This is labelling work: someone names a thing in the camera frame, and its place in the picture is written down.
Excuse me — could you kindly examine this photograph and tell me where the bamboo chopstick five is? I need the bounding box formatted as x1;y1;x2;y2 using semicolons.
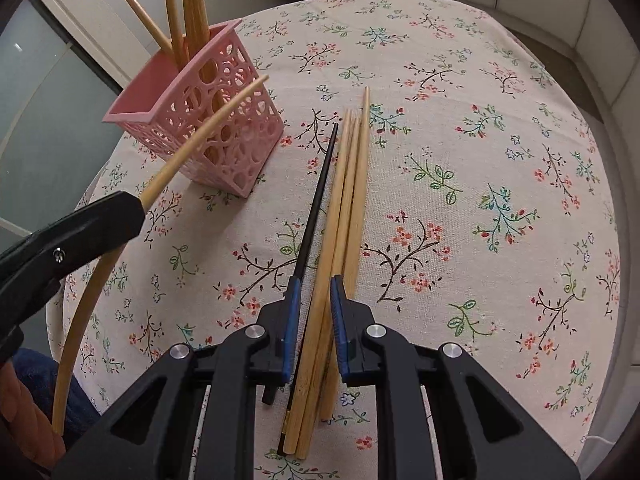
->
319;88;371;420

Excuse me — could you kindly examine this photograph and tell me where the bamboo chopstick four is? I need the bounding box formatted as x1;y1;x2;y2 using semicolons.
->
292;114;360;460

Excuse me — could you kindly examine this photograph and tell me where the bamboo chopstick three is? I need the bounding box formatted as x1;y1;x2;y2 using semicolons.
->
296;110;352;436

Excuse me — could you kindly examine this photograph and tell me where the black chopstick two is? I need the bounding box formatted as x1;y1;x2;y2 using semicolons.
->
277;330;307;457

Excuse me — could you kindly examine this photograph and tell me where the bamboo chopstick six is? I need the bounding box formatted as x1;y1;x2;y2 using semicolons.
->
52;74;269;436

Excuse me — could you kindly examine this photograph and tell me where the black chopstick one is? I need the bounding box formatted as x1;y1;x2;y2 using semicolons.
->
260;121;341;406

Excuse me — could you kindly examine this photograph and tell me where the pink perforated utensil holder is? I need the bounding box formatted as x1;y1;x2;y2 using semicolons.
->
103;20;283;198

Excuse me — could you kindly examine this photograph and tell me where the bamboo chopstick one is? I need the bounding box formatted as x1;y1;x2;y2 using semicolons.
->
125;0;174;58

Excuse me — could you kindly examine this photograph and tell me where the bamboo chopstick eight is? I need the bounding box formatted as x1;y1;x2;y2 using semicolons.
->
193;0;209;49

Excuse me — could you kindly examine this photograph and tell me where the bamboo chopstick two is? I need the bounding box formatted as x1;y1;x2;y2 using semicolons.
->
165;0;186;70

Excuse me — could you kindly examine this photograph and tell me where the person left hand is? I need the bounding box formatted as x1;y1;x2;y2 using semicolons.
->
1;362;65;469

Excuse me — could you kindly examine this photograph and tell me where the glass sliding door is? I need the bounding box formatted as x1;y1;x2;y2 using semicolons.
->
1;0;122;247

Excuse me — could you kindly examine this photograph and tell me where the floral tablecloth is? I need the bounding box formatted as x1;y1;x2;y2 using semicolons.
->
74;0;622;461

